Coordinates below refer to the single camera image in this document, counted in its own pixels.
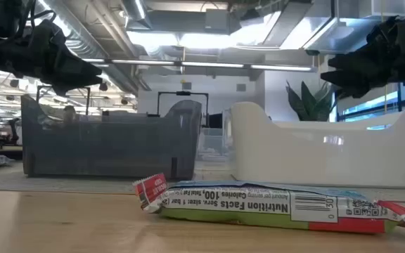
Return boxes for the black metal frame stand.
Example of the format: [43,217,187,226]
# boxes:
[36,85,91,117]
[157,91,210,128]

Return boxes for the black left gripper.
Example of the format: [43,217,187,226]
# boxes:
[19,19,103,98]

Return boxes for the grey ceiling box unit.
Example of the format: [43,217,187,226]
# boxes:
[205,8,231,31]

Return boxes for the green snake plant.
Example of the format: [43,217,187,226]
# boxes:
[285,79,338,122]

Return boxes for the clear plastic bin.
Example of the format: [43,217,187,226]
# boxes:
[194,108,236,167]

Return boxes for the silver rectangular ceiling duct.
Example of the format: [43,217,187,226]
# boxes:
[279,0,405,56]

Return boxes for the long linear ceiling light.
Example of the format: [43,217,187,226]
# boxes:
[82,58,318,73]

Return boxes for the person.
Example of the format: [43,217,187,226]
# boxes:
[63,104,77,123]

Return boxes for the silver spiral ventilation duct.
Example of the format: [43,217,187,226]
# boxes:
[42,0,141,96]

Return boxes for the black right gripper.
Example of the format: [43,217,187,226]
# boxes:
[320,17,405,100]

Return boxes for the white plastic bin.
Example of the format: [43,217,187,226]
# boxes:
[229,101,405,189]

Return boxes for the dark smoky plastic bin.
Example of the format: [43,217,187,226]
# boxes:
[20,93,203,181]

